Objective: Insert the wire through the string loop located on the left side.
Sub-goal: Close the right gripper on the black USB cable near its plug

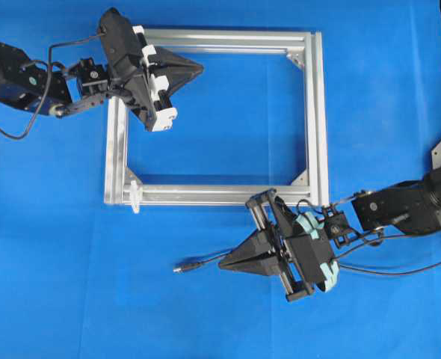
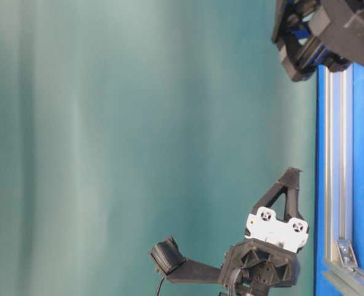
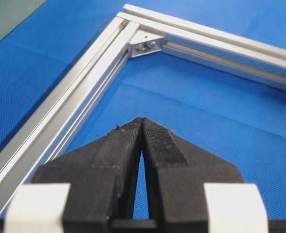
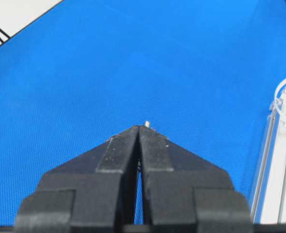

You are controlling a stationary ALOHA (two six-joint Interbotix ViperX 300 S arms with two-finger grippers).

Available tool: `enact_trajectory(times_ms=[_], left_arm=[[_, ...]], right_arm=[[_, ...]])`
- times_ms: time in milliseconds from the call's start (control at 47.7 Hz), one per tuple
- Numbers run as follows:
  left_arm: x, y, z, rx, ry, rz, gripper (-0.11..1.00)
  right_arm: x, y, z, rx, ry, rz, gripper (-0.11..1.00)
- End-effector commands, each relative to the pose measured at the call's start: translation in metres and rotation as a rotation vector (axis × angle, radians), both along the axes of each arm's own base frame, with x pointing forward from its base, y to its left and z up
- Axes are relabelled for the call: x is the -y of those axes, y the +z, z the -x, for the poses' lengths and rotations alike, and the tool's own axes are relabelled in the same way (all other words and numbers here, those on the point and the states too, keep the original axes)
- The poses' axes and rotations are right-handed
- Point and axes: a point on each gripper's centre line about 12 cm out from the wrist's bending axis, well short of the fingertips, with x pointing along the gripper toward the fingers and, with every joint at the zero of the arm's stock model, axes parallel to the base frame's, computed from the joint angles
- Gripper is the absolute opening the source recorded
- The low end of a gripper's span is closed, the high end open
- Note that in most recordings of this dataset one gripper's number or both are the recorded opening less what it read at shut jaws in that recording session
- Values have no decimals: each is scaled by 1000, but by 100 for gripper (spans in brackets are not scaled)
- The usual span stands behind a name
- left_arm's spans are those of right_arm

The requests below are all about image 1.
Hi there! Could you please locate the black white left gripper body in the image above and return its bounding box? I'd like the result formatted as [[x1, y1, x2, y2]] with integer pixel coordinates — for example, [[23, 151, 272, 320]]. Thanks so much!
[[99, 7, 177, 132]]

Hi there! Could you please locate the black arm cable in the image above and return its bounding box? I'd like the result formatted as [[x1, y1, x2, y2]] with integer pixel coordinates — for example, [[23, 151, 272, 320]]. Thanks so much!
[[297, 199, 441, 277], [0, 33, 105, 141]]

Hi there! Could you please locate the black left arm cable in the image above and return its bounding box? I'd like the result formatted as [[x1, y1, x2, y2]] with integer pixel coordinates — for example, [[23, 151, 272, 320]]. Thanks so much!
[[0, 33, 105, 141]]

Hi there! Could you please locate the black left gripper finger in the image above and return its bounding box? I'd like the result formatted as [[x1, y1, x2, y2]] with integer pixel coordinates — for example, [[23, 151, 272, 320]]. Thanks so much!
[[156, 76, 195, 109], [155, 46, 204, 81]]

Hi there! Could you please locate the translucent white string loop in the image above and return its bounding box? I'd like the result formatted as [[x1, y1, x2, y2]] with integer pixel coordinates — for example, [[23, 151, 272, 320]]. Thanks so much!
[[129, 180, 143, 215]]

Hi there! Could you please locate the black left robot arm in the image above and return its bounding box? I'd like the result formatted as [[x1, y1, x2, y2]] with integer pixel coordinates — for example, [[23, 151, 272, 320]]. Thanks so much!
[[0, 7, 204, 132]]

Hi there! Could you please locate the black wire with plug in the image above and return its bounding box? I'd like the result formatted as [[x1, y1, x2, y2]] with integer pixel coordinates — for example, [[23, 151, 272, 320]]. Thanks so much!
[[173, 251, 441, 277]]

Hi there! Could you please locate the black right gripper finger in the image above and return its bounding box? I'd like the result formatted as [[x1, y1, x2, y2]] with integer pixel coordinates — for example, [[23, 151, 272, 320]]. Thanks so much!
[[218, 257, 280, 276], [223, 230, 276, 262]]

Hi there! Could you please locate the silver aluminium extrusion frame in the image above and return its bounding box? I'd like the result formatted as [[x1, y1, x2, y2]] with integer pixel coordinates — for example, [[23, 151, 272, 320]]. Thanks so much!
[[104, 27, 330, 212]]

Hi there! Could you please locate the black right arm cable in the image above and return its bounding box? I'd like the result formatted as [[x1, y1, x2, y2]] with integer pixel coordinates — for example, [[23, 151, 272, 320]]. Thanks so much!
[[297, 199, 441, 277]]

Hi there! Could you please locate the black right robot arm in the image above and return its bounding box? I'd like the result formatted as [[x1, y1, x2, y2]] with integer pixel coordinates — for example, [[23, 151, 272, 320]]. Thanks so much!
[[218, 166, 441, 301]]

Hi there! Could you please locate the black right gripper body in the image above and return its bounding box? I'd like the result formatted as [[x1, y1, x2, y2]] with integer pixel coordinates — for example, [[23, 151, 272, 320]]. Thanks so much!
[[246, 189, 339, 301]]

